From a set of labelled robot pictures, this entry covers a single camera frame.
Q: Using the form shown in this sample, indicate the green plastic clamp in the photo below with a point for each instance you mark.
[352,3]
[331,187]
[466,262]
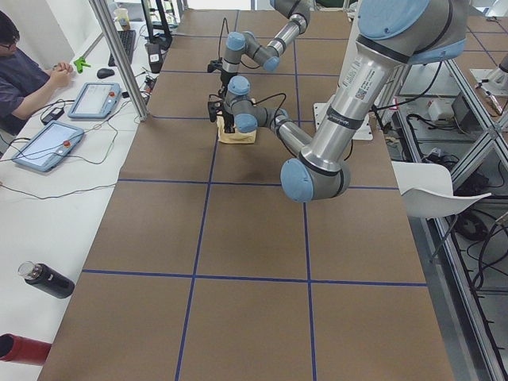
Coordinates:
[80,64]

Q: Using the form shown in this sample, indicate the black water bottle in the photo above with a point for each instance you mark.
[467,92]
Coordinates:
[46,279]

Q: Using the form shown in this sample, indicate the aluminium frame rack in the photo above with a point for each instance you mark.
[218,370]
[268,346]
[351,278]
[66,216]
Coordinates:
[448,114]

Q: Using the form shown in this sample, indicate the teach pendant upper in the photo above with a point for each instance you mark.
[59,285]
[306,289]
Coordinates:
[95,101]

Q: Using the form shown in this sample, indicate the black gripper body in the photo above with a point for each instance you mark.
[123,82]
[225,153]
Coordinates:
[228,76]
[228,118]

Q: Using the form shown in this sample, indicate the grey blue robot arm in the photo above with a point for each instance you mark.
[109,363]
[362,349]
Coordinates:
[239,44]
[391,33]

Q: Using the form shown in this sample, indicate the seated person dark shirt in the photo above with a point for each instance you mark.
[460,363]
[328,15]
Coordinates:
[25,86]

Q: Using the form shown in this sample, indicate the aluminium frame post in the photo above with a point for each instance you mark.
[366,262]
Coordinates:
[102,13]

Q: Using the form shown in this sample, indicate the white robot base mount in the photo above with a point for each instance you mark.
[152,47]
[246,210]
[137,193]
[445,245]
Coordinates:
[344,110]

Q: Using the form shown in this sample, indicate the teach pendant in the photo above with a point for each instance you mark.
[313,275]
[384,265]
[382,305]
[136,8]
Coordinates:
[95,101]
[49,147]

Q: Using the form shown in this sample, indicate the beige long sleeve printed shirt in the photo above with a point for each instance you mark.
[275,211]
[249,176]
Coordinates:
[238,137]

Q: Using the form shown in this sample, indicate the black computer mouse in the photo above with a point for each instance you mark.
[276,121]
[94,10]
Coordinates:
[104,73]

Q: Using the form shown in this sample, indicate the white chair seat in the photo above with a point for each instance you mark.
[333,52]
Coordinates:
[427,190]

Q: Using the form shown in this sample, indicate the teach pendant lower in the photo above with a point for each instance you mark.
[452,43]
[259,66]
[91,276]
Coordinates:
[49,147]

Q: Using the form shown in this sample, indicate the black power adapter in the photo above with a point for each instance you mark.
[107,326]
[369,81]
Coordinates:
[52,115]

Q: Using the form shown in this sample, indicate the red cylinder bottle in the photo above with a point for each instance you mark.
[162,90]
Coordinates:
[22,350]

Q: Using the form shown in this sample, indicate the black keyboard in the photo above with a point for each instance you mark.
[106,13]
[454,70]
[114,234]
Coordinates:
[128,40]

